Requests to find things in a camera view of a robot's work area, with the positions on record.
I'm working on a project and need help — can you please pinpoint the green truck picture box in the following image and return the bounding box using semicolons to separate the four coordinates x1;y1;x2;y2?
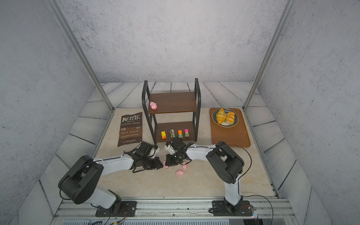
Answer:
168;129;176;139

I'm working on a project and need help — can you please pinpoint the blue patterned plate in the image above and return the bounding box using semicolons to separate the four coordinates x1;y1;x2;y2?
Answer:
210;108;240;128

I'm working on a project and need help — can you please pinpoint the brown wooden tray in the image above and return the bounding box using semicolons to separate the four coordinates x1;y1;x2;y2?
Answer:
210;108;251;148

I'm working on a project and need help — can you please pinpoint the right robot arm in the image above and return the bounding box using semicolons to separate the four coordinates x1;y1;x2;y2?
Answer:
165;137;245;214

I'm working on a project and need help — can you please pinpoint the orange yellow dump truck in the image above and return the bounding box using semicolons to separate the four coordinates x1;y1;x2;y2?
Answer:
161;131;167;140

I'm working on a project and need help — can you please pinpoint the croissant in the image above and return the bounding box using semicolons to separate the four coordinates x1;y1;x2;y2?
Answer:
226;112;236;125
216;108;227;125

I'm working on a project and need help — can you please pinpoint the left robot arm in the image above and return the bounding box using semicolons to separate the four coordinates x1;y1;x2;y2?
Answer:
58;142;163;210

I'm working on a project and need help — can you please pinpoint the left croissant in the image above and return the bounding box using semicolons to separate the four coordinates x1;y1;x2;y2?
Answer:
216;108;227;125

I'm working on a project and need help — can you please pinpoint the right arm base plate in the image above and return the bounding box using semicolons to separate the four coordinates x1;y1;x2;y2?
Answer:
209;200;254;217

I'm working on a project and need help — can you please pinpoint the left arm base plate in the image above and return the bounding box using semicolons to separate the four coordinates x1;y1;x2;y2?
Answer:
95;201;137;218

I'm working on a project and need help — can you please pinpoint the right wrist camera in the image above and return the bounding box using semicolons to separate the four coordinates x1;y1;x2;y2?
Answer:
165;144;175;155

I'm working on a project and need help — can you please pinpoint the green truck pink drum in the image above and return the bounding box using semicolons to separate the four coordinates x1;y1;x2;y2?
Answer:
184;129;190;137

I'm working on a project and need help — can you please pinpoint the right croissant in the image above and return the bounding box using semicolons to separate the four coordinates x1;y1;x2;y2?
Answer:
226;112;236;125

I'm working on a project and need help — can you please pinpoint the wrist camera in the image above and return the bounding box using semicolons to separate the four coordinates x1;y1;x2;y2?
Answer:
165;144;175;155
149;145;160;158

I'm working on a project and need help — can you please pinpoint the right aluminium frame post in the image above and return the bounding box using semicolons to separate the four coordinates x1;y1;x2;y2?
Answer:
243;0;296;112

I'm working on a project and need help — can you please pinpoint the green truck orange drum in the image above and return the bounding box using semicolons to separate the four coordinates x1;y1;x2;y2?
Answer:
178;130;184;139

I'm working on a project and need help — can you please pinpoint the two-tier wooden metal shelf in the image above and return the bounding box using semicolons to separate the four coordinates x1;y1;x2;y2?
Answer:
141;78;202;144

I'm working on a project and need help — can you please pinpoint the Kettle potato chips bag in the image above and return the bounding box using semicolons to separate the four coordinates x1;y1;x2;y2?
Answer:
117;112;143;147

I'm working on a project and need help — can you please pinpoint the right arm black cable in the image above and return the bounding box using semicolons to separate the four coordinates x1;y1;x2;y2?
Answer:
188;144;275;225

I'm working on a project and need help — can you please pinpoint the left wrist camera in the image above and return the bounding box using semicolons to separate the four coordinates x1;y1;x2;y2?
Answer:
149;145;160;158

